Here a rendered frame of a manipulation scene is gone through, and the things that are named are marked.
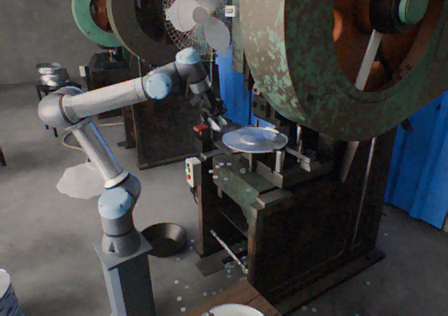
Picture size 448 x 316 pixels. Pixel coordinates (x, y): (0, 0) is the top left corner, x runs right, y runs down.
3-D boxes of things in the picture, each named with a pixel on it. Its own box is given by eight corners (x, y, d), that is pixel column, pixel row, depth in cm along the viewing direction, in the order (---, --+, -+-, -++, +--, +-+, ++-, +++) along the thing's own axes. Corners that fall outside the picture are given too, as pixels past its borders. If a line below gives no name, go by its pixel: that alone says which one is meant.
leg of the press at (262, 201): (255, 334, 138) (266, 150, 102) (241, 314, 147) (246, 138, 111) (385, 258, 180) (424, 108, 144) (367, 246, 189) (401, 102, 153)
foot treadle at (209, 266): (204, 283, 150) (204, 275, 148) (195, 270, 158) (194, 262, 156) (296, 242, 177) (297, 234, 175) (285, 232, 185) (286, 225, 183)
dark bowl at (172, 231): (146, 272, 171) (145, 262, 169) (131, 241, 195) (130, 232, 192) (195, 253, 185) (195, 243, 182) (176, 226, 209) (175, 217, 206)
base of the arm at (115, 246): (110, 264, 117) (106, 243, 113) (97, 242, 128) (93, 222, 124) (146, 247, 125) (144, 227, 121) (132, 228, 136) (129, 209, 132)
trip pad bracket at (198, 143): (203, 174, 167) (202, 139, 159) (195, 166, 174) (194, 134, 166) (213, 171, 169) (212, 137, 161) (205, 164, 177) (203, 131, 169)
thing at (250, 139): (261, 125, 159) (261, 123, 159) (301, 144, 136) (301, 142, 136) (210, 135, 146) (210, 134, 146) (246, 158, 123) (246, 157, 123)
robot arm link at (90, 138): (115, 218, 128) (34, 102, 108) (125, 199, 142) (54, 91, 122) (141, 209, 127) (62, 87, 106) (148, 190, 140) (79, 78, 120)
